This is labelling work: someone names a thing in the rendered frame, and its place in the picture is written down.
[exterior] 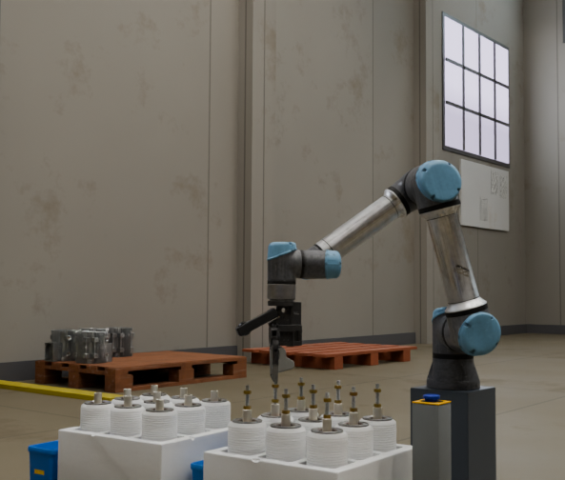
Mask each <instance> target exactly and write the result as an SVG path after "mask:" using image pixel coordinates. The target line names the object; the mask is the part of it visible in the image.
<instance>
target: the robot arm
mask: <svg viewBox="0 0 565 480"><path fill-rule="evenodd" d="M460 189H461V177H460V174H459V172H458V170H457V169H456V168H455V166H453V165H452V164H450V163H449V162H446V161H443V160H432V161H428V162H426V163H424V164H422V165H420V166H418V167H415V168H412V169H411V170H409V171H407V172H406V173H405V174H404V175H403V176H402V177H401V178H400V179H398V180H397V181H396V182H395V183H394V184H392V185H391V186H390V187H388V188H387V189H386V190H385V191H384V195H383V196H382V197H380V198H379V199H378V200H376V201H375V202H373V203H372V204H370V205H369V206H368V207H367V208H365V209H364V210H363V211H361V212H360V213H358V214H357V215H356V216H354V217H353V218H351V219H350V220H349V221H347V222H346V223H344V224H343V225H341V226H340V227H339V228H337V229H336V230H334V231H333V232H331V233H330V234H328V235H327V236H326V237H324V238H323V239H321V240H320V241H319V242H317V243H316V244H315V245H313V246H312V247H310V248H309V249H307V250H298V249H297V247H296V244H295V243H294V242H272V243H270V244H269V246H268V259H267V261H268V284H287V285H268V287H267V298H268V299H270V301H268V306H276V309H274V308H271V309H269V310H267V311H265V312H263V313H261V314H259V315H257V316H256V317H254V318H253V319H251V320H249V321H247V322H241V323H240V324H239V325H238V326H237V327H236V328H235V330H236V332H237V334H238V335H239V336H246V335H249V334H250V333H251V331H252V330H255V329H257V328H259V327H260V326H262V325H264V324H266V323H268V322H269V323H268V325H269V344H270V376H271V378H272V380H273V381H274V383H275V384H277V379H278V373H279V372H282V371H285V370H292V369H293V368H294V361H293V360H292V359H290V358H288V357H287V356H286V350H285V349H284V348H282V347H280V346H286V347H294V346H302V326H301V302H294V301H293V300H294V299H295V282H296V278H302V279H305V280H309V279H333V278H337V277H338V276H339V275H340V272H341V258H342V257H343V256H345V255H346V254H347V253H349V252H350V251H352V250H353V249H355V248H356V247H358V246H359V245H360V244H362V243H363V242H365V241H366V240H367V239H369V238H370V237H372V236H373V235H374V234H376V233H377V232H379V231H380V230H382V229H383V228H385V227H386V226H387V225H389V224H390V223H392V221H393V220H395V219H396V218H398V217H405V216H407V215H408V214H409V213H411V212H413V211H415V210H418V212H419V215H420V216H422V217H423V218H425V219H426V220H427V223H428V227H429V231H430V235H431V237H432V241H433V245H434V251H435V255H436V259H437V263H438V266H439V270H440V273H441V277H442V281H443V285H444V289H445V291H446V295H447V299H448V303H449V305H448V307H443V308H438V309H435V310H434V312H433V319H432V323H433V362H432V364H431V368H430V371H429V374H428V377H427V388H430V389H435V390H479V389H480V380H479V377H478V374H477V371H476V368H475V365H474V356H478V355H484V354H487V353H489V352H491V351H492V350H494V348H495V347H496V346H497V344H498V342H499V340H500V335H501V329H500V326H499V323H498V321H497V320H496V319H495V318H494V317H493V316H492V315H491V314H490V311H489V308H488V304H487V301H485V300H484V299H482V298H481V297H480V296H479V294H478V290H477V286H476V282H475V279H474V273H473V269H472V265H471V261H470V257H469V254H468V251H467V247H466V243H465V239H464V236H463V232H462V228H461V225H460V221H459V218H458V214H457V211H458V209H459V208H460V206H461V202H460V198H459V195H458V194H459V192H460ZM292 284H293V285H292ZM283 308H284V309H285V311H284V312H282V309H283ZM278 316H279V317H278ZM276 317H277V318H276ZM274 318H275V319H274ZM273 319H274V320H273ZM270 321H271V322H270ZM278 345H279V346H278Z"/></svg>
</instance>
